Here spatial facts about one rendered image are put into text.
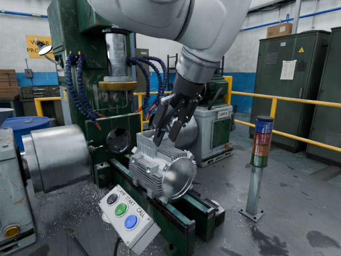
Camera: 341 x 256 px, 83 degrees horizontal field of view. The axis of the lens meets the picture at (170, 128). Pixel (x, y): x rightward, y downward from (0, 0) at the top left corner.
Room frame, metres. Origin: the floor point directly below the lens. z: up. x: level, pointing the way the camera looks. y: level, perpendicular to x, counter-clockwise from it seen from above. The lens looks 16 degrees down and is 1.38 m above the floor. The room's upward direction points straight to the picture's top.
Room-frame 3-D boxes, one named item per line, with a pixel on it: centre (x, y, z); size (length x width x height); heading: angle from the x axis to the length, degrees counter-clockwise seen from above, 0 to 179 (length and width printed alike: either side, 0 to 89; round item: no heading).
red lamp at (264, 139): (0.69, -0.35, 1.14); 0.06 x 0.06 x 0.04
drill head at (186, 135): (1.13, -0.03, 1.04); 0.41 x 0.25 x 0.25; 129
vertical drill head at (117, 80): (0.95, 0.25, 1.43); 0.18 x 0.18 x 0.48
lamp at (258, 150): (0.69, -0.35, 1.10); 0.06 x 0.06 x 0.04
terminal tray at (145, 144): (0.71, 0.06, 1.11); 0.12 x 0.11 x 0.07; 40
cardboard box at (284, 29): (3.87, -2.03, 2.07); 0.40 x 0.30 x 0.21; 21
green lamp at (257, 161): (0.69, -0.35, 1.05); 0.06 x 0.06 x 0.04
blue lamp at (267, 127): (0.69, -0.35, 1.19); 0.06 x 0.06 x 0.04
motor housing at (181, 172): (0.68, 0.03, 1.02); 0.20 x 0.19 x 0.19; 40
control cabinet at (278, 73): (3.63, -2.12, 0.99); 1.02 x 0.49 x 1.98; 29
